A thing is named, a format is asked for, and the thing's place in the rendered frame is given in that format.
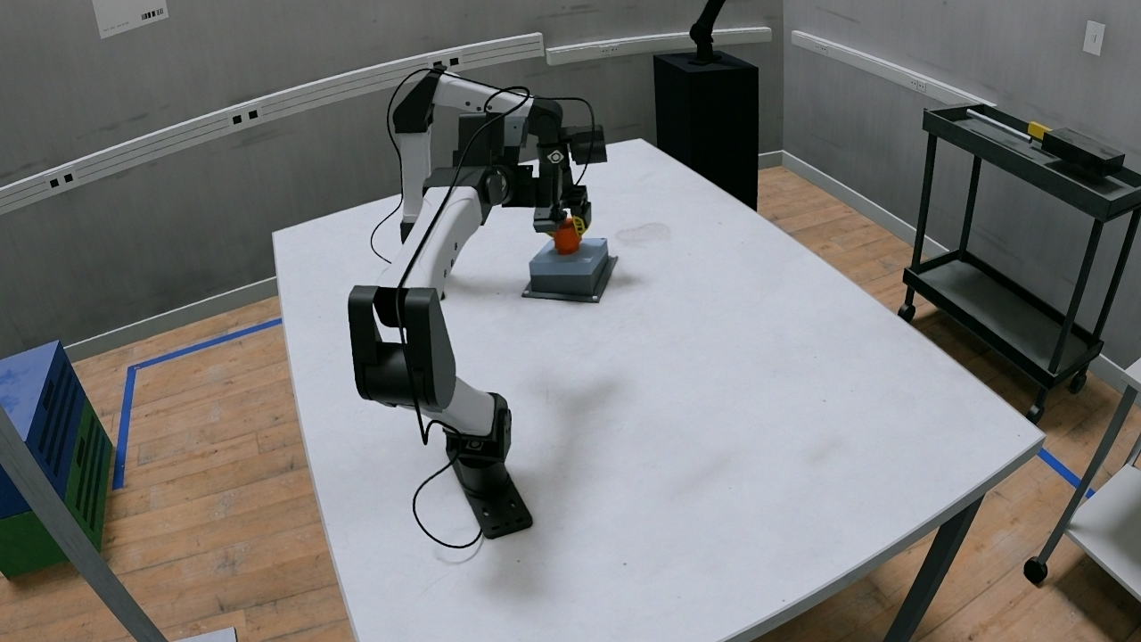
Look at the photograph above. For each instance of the light blue flat plate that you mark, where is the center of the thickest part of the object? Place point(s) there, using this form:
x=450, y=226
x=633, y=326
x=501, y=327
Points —
x=548, y=262

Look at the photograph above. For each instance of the orange-red peg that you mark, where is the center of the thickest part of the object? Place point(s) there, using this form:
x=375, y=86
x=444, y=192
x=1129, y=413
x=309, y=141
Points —
x=566, y=238

